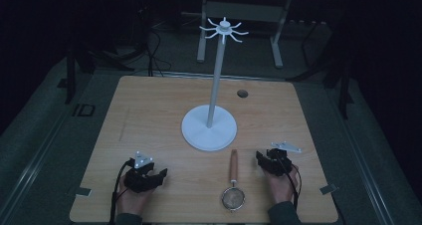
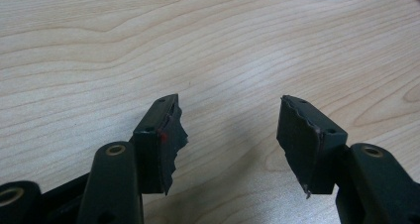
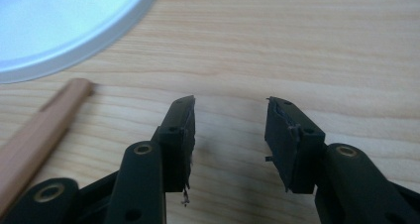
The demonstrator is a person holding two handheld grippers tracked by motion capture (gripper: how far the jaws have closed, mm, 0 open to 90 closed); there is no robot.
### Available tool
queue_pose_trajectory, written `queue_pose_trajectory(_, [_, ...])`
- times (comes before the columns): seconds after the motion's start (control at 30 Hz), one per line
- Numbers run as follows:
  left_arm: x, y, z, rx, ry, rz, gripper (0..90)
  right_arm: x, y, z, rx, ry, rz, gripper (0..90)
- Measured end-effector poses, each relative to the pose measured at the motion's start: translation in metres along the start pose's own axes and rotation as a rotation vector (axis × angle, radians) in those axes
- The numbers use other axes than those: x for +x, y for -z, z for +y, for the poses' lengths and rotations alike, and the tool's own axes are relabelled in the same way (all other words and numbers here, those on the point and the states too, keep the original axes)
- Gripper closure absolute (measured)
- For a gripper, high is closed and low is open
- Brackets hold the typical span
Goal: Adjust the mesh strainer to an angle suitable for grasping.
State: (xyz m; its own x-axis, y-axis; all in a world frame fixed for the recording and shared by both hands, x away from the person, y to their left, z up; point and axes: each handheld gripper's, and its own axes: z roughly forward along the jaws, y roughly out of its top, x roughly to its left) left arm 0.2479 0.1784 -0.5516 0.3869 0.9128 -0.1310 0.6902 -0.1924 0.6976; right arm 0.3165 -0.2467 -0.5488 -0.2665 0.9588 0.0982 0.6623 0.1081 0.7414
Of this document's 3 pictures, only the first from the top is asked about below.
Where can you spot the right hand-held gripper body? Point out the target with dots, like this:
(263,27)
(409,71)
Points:
(280,162)

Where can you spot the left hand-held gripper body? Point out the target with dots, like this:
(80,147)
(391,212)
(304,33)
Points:
(139,180)

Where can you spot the person's left hand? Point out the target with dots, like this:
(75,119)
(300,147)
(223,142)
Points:
(132,200)

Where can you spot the person's right hand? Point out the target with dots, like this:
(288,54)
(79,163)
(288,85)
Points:
(280,186)

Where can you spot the grey tape strip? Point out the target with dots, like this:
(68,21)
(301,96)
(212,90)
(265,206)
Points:
(328,189)
(83,191)

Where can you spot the white hook rack stand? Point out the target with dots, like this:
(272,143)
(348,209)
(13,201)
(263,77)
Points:
(212,118)

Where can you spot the dark metal stand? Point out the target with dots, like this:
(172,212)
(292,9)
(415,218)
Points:
(345,85)
(70,75)

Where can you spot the grey metal table frame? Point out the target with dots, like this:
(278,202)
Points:
(245,12)

